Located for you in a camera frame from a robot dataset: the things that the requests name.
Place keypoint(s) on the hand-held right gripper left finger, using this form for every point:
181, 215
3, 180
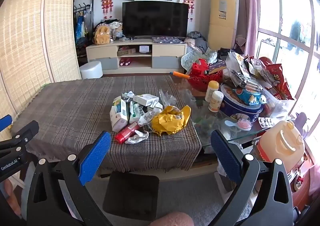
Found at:
96, 156

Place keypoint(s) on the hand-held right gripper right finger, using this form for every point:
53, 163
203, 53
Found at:
225, 156

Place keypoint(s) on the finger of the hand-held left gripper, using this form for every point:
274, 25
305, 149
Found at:
5, 121
22, 132

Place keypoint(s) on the white paper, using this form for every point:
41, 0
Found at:
137, 137

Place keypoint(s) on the dark grey trash bin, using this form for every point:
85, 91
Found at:
131, 194

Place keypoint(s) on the white green package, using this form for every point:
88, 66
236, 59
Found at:
136, 113

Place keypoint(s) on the yellow bag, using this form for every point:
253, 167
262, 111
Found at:
167, 121

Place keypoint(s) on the pink hairbrush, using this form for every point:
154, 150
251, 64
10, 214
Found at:
243, 125

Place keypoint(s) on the blue cookie tin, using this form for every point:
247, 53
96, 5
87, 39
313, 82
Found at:
240, 111

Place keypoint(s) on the plaid grey tablecloth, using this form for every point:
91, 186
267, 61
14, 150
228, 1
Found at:
75, 111

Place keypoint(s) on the silver blister pack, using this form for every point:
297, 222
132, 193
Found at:
266, 122

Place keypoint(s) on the cooking oil jug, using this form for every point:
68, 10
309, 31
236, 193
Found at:
277, 146

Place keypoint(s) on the clear plastic bag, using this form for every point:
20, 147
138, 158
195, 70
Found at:
167, 98

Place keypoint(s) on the red basket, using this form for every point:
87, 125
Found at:
200, 76

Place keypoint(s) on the pile of foil snack wrappers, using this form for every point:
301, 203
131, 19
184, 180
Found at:
240, 71

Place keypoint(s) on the white round stool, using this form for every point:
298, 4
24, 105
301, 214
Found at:
91, 70

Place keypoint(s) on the orange stick with blue tip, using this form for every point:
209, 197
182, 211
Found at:
180, 74

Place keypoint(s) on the red snack bag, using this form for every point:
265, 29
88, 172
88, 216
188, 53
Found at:
280, 78

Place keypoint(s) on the bamboo folding screen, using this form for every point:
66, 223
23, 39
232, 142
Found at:
30, 28

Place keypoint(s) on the floral patterned cloth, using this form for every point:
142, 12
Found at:
192, 57

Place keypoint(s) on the beige TV stand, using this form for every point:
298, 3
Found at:
102, 51

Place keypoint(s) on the white set-top box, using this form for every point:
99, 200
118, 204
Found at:
144, 49

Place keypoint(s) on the blue hanging garment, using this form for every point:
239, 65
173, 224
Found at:
80, 28

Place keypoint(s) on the pile of clothes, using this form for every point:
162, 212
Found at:
197, 38

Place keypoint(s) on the yellow plush backpack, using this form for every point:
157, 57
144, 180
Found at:
102, 35

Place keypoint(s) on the cream standing air conditioner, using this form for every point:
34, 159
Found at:
222, 28

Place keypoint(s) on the dark patterned cushion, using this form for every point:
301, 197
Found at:
167, 39

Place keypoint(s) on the black coat rack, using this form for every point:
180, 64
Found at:
80, 9

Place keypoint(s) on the black television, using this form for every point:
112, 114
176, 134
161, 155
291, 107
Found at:
155, 18

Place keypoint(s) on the pink curtain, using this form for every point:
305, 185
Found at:
250, 4

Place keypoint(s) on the white window frame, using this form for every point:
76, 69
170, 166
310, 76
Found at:
257, 4

